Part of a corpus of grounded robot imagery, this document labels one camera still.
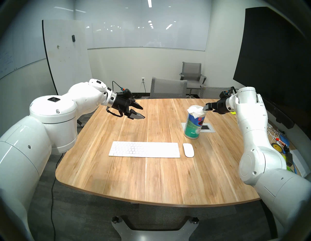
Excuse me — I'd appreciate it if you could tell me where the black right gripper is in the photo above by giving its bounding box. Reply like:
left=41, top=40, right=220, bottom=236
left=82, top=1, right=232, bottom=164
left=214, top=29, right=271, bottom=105
left=203, top=98, right=230, bottom=114

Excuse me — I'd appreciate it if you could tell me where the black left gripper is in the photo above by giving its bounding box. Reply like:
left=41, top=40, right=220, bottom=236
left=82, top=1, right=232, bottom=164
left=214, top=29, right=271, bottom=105
left=113, top=94, right=146, bottom=121

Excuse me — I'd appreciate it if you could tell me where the white disinfecting wipe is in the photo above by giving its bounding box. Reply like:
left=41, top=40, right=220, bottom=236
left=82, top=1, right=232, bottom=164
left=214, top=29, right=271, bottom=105
left=187, top=105, right=206, bottom=117

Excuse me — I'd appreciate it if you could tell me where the green blue wipes canister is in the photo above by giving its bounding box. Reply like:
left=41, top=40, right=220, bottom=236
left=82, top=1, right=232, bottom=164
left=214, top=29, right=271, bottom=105
left=184, top=105, right=206, bottom=140

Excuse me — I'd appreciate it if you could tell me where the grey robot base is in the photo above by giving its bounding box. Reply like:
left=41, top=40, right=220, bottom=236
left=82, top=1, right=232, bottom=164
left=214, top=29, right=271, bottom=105
left=111, top=216, right=199, bottom=241

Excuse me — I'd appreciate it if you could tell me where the grey mesh chair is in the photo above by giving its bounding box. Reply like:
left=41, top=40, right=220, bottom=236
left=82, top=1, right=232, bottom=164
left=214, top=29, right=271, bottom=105
left=200, top=85, right=231, bottom=99
left=149, top=77, right=188, bottom=99

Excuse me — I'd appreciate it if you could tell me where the white slim keyboard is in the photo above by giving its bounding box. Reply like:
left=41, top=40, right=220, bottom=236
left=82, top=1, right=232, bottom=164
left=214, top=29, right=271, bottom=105
left=108, top=141, right=181, bottom=158

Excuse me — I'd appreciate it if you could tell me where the grey office chair with armrests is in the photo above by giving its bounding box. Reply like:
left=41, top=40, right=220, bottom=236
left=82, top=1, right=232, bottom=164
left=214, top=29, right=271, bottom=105
left=179, top=62, right=207, bottom=96

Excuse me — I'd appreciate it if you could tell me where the white computer mouse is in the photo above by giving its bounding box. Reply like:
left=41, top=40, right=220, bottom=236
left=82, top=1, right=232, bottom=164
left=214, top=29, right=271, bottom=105
left=183, top=143, right=195, bottom=158

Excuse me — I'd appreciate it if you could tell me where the black video sound bar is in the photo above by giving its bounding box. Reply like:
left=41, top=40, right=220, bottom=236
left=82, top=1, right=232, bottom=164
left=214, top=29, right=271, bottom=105
left=264, top=98, right=295, bottom=129

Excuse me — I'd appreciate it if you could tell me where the white mobile whiteboard on stand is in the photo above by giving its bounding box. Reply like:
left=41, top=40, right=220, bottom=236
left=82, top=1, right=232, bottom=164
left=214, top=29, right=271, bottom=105
left=42, top=19, right=93, bottom=95

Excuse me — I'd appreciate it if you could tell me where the white paper sheet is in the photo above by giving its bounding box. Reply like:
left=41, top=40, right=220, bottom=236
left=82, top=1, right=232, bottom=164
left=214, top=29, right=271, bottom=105
left=290, top=149, right=309, bottom=177

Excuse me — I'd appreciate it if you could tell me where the black left wrist cable loop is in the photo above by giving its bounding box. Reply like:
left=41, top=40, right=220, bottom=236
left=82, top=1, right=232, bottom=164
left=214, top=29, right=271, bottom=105
left=106, top=108, right=123, bottom=118

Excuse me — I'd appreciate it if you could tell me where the white charger with cable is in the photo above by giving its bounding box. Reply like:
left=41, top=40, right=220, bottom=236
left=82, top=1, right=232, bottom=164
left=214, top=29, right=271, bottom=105
left=267, top=126, right=280, bottom=140

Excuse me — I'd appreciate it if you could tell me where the wide glass wall whiteboard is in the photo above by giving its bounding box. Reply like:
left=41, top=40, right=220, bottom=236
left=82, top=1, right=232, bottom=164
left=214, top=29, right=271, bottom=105
left=75, top=0, right=212, bottom=51

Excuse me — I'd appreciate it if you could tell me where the large black wall screen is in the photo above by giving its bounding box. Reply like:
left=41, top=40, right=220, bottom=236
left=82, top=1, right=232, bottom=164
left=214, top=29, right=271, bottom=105
left=233, top=7, right=311, bottom=133

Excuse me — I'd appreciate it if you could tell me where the thin black floor cable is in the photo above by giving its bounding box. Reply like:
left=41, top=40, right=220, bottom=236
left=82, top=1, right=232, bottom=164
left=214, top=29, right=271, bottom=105
left=51, top=179, right=57, bottom=241

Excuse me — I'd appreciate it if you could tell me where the glass wall whiteboard with writing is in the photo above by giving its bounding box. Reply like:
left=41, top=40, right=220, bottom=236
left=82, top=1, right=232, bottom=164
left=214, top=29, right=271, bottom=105
left=0, top=7, right=76, bottom=80

